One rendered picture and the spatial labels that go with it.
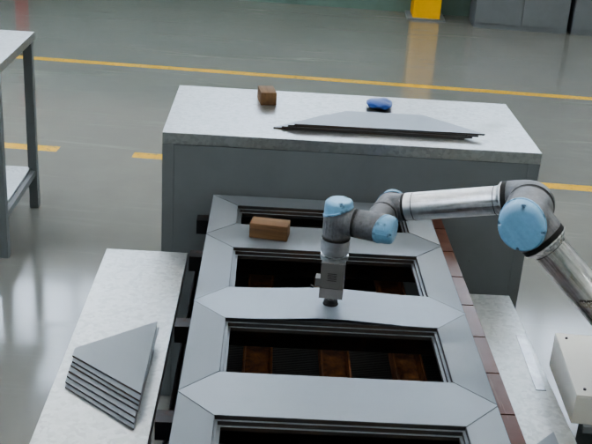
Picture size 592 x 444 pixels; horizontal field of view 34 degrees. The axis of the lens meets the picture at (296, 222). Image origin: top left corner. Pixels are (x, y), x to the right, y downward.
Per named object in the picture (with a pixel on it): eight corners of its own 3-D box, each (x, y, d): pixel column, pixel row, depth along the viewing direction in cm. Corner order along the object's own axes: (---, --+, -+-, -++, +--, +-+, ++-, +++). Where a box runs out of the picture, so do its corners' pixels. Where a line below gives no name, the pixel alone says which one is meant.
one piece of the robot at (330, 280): (314, 235, 264) (310, 289, 270) (311, 248, 256) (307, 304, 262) (350, 239, 263) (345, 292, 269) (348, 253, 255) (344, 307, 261)
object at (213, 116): (162, 143, 332) (162, 131, 331) (179, 94, 387) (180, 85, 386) (540, 164, 337) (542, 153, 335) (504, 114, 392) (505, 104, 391)
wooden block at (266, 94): (276, 105, 368) (277, 92, 366) (260, 105, 367) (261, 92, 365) (272, 98, 377) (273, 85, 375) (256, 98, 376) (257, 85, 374)
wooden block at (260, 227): (248, 237, 305) (249, 223, 303) (252, 230, 311) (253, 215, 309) (286, 241, 304) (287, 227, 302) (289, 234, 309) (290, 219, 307)
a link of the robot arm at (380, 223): (403, 206, 256) (364, 198, 259) (391, 223, 246) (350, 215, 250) (401, 233, 259) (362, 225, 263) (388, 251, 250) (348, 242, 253)
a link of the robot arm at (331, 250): (320, 242, 255) (322, 230, 262) (319, 258, 257) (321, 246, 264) (349, 245, 254) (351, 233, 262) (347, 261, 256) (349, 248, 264)
